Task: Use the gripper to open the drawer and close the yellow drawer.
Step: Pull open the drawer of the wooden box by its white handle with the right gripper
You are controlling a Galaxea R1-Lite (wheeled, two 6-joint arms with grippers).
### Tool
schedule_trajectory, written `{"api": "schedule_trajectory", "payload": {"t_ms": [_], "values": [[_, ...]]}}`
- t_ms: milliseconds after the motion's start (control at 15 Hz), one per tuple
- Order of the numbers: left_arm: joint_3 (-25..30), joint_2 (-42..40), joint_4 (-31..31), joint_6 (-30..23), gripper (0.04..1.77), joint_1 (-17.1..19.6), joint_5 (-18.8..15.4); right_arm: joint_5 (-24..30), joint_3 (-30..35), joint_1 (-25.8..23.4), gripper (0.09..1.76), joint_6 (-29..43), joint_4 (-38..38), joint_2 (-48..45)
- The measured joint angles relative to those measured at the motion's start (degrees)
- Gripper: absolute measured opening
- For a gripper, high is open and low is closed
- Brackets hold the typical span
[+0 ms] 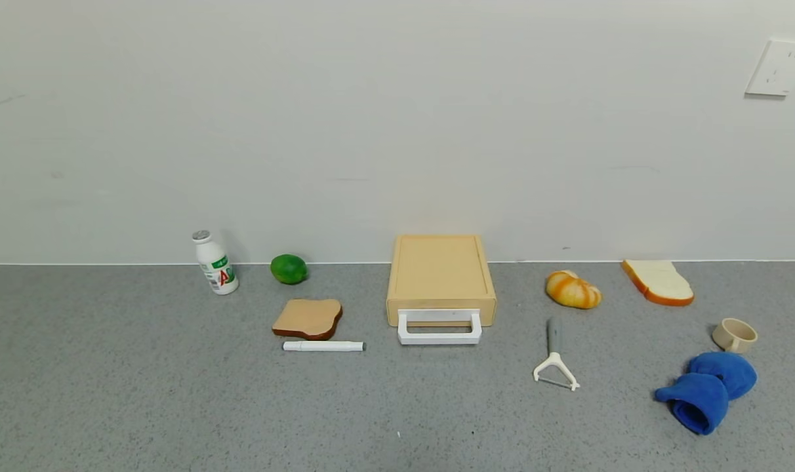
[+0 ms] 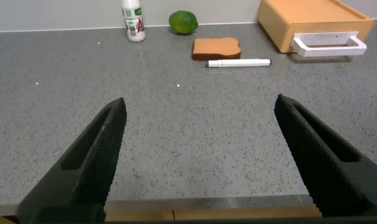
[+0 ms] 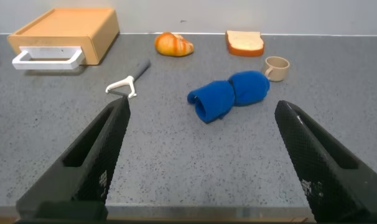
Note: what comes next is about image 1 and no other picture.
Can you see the brown toast slice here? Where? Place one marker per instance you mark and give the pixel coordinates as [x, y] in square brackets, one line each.
[307, 317]

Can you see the white milk bottle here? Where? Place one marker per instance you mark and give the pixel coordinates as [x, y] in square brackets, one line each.
[215, 265]

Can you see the green lime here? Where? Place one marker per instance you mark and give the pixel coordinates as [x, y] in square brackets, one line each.
[288, 269]

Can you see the yellow drawer case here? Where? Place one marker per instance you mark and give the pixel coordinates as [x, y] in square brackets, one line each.
[440, 270]

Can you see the white wall socket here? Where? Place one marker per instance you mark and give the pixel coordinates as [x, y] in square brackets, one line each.
[778, 67]

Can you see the white bread slice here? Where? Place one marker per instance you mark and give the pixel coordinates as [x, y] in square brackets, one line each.
[661, 282]

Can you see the orange striped bread roll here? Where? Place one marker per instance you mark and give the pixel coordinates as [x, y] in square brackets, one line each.
[572, 289]

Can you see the white marker pen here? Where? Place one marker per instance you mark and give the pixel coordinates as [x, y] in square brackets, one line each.
[322, 345]

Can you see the blue towel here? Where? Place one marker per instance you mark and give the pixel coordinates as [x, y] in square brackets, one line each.
[707, 390]

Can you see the beige cup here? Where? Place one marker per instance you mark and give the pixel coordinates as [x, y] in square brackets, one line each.
[734, 335]

